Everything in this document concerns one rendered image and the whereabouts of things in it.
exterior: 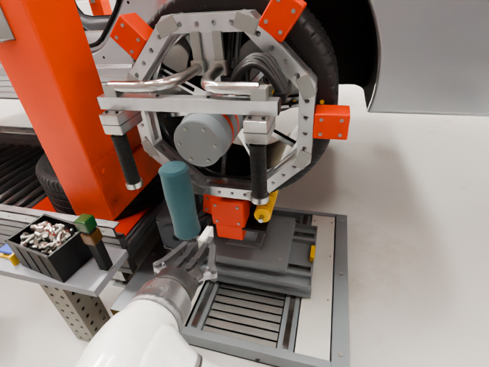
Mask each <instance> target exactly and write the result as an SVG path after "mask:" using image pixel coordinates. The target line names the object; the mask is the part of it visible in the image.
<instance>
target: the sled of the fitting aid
mask: <svg viewBox="0 0 489 367"><path fill-rule="evenodd" d="M317 229H318V226H312V225H305V224H295V231H294V235H293V241H292V245H291V249H290V257H289V261H288V265H287V271H286V274H283V273H278V272H271V271H266V270H262V269H254V268H249V267H242V266H237V265H233V264H225V263H220V262H215V266H216V268H217V277H218V280H217V281H220V282H224V283H231V284H235V285H243V286H247V287H251V288H258V289H262V290H266V291H273V292H277V293H284V294H288V295H293V296H300V297H303V298H311V285H312V278H313V271H314V257H315V250H316V243H317ZM206 267H208V260H204V263H203V265H202V266H201V268H200V269H201V271H202V273H204V272H205V270H206V269H207V268H206Z"/></svg>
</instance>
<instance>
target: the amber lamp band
mask: <svg viewBox="0 0 489 367"><path fill-rule="evenodd" d="M80 236H81V238H82V240H83V242H84V244H85V245H93V246H96V245H97V244H98V243H99V242H100V240H101V239H102V238H103V236H102V233H101V231H100V229H99V228H97V229H96V230H95V231H94V232H93V233H92V234H91V235H86V234H80Z"/></svg>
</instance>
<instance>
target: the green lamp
mask: <svg viewBox="0 0 489 367"><path fill-rule="evenodd" d="M73 223H74V225H75V226H76V228H77V230H78V232H84V233H90V232H91V231H92V230H93V229H94V228H95V227H96V226H97V225H98V224H97V222H96V220H95V217H94V216H93V215H90V214H85V213H83V214H81V215H80V216H79V217H78V218H77V219H76V220H75V221H74V222H73Z"/></svg>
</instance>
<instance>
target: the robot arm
mask: <svg viewBox="0 0 489 367"><path fill-rule="evenodd" d="M213 237H214V236H213V226H207V227H206V229H205V230H204V231H203V233H202V234H201V236H197V237H193V238H191V243H188V242H182V243H181V244H180V245H179V246H178V247H176V248H175V249H174V250H172V251H171V252H170V253H168V254H167V255H166V256H165V257H164V258H162V259H159V260H158V261H155V262H154V263H153V267H154V275H156V277H155V278H154V279H152V280H149V281H148V282H146V283H145V284H144V285H143V287H142V288H141V289H140V290H139V291H138V292H137V294H136V295H135V296H134V297H133V298H132V299H131V300H130V302H129V303H128V304H127V306H126V307H125V308H124V309H123V310H122V311H120V312H118V313H116V314H115V315H114V316H113V317H112V318H111V319H110V320H109V321H108V322H107V323H106V324H105V325H104V326H103V327H102V328H101V329H100V330H99V331H98V332H97V333H96V334H95V336H94V337H93V338H92V340H91V341H90V342H89V344H88V345H87V346H86V348H85V349H84V351H83V352H82V354H81V355H80V357H79V359H78V361H77V363H76V365H75V366H74V367H223V366H222V365H220V364H217V363H214V362H212V361H211V360H208V359H206V358H205V357H203V356H202V355H200V354H199V353H198V352H196V351H195V350H194V349H193V348H192V347H191V346H190V345H189V344H188V343H187V342H186V341H185V339H184V338H183V337H182V336H181V335H180V333H181V331H182V329H183V327H184V325H185V323H186V321H187V319H188V316H189V315H190V312H191V301H192V299H193V298H194V296H195V294H196V290H197V288H198V287H199V286H201V285H202V284H203V282H204V281H205V280H211V281H212V282H216V281H217V280H218V277H217V268H216V266H215V261H216V245H215V244H213ZM207 256H209V258H208V267H206V268H207V269H206V270H205V272H204V273H202V271H201V269H200V268H201V266H202V265H203V263H204V260H205V259H206V258H207Z"/></svg>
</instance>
